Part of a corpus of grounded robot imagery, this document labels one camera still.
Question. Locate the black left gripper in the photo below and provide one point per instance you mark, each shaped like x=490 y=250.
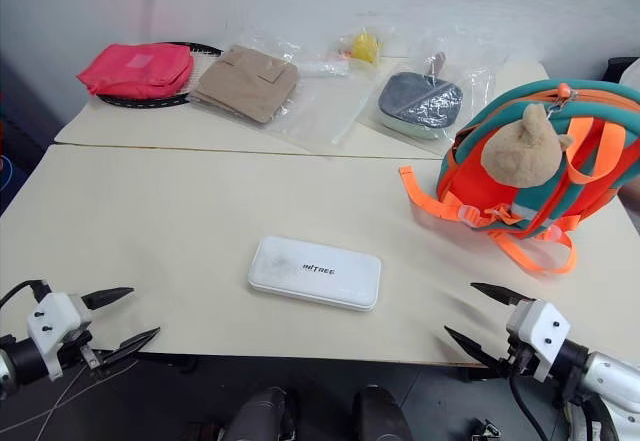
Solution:
x=79 y=349

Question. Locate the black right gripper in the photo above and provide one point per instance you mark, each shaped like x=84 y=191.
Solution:
x=515 y=353

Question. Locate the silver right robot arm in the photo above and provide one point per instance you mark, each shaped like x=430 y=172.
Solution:
x=600 y=381

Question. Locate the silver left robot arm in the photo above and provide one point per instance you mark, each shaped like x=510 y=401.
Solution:
x=20 y=361

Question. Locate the orange and teal backpack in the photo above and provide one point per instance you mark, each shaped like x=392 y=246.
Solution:
x=475 y=196

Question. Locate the white rectangular case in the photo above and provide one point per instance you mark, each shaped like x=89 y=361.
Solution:
x=315 y=273

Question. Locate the dark rounded shape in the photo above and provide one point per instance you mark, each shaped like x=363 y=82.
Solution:
x=380 y=413
x=262 y=413

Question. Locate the beige plush toy pendant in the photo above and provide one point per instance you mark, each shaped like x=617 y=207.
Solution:
x=520 y=153

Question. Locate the pink fabric pouch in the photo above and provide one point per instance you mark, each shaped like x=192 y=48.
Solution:
x=137 y=71

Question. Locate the empty clear plastic bag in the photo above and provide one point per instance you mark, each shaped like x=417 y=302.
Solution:
x=325 y=111

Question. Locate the beige cloth bag in plastic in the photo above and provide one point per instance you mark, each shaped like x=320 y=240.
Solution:
x=245 y=83

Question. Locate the black badminton racket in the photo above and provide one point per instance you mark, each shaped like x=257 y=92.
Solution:
x=205 y=51

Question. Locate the yellow item in plastic bag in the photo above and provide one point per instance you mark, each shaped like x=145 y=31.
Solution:
x=365 y=47

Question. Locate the small clear plastic packet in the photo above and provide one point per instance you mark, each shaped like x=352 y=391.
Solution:
x=325 y=67

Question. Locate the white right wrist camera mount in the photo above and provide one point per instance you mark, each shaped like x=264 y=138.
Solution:
x=542 y=331

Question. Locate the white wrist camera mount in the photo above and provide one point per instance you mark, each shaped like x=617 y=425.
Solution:
x=54 y=322
x=542 y=331

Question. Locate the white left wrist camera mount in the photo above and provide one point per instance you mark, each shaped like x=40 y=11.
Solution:
x=54 y=322

